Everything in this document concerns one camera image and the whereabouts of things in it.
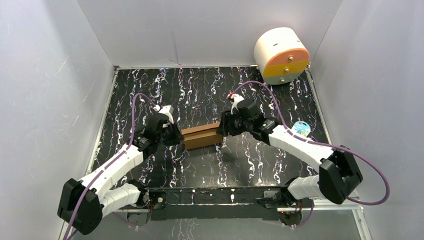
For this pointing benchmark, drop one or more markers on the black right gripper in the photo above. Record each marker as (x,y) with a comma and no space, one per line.
(227,118)

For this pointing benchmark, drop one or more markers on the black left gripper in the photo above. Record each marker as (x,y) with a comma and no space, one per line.
(175,136)

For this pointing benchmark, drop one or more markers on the brown cardboard box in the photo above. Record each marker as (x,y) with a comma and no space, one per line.
(201,136)

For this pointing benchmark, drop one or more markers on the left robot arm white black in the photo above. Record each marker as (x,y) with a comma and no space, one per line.
(106,182)

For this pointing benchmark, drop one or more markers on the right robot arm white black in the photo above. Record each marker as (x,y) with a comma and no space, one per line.
(337,171)

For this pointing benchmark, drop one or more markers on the small blue white packet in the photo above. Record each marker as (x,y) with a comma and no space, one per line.
(301,128)

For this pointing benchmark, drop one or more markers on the white cylinder orange yellow face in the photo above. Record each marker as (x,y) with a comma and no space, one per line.
(280,56)

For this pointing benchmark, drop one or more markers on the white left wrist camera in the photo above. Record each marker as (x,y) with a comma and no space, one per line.
(166,110)

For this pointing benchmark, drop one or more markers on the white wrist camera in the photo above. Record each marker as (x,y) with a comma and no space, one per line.
(234,98)
(166,110)

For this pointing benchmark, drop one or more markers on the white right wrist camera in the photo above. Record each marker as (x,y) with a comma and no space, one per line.
(234,98)

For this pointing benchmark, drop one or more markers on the aluminium front rail frame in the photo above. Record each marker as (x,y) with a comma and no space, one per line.
(160,204)

